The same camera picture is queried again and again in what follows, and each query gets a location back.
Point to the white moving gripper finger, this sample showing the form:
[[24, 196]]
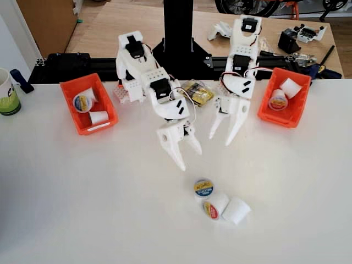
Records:
[[220, 110], [193, 143]]

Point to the clear bag of screws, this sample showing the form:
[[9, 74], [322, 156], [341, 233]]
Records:
[[266, 44]]

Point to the wooden cabinet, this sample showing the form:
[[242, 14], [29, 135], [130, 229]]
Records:
[[46, 24]]

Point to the orange plastic bin white label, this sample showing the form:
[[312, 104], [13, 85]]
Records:
[[68, 93]]

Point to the black aluminium rail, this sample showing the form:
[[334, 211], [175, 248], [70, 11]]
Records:
[[55, 75]]

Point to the white fixed gripper finger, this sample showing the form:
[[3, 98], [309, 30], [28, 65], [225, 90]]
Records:
[[176, 156], [237, 125]]

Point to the silver metal clamp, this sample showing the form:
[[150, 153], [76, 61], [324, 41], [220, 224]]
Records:
[[302, 58]]

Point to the yellow black sachet bundle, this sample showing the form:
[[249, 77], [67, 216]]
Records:
[[202, 96]]

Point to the black printed part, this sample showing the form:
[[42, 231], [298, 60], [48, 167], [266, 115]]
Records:
[[287, 41]]

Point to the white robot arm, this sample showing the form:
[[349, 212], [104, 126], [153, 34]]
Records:
[[123, 63], [237, 35]]

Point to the black bicycle wheel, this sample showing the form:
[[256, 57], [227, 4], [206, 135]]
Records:
[[233, 8]]

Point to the white pod blue yellow lid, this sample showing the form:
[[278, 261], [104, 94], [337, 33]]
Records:
[[82, 104]]

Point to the blue yellow bar clamp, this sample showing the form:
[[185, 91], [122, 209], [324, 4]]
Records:
[[316, 70]]

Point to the orange metal stand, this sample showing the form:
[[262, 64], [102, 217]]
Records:
[[296, 11]]

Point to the black flat box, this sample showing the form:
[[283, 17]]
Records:
[[68, 57]]

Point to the white part with electronics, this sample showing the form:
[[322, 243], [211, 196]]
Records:
[[308, 34]]

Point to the black camera mast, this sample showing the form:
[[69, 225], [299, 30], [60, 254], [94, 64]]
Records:
[[178, 27]]

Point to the white green mug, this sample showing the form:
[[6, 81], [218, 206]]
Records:
[[8, 93]]

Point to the white coffee pod blue lid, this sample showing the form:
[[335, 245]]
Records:
[[99, 116]]

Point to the white coffee pod red lid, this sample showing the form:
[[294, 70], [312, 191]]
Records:
[[277, 100], [291, 88], [220, 202]]

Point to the white printed robot part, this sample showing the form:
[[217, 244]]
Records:
[[218, 30]]

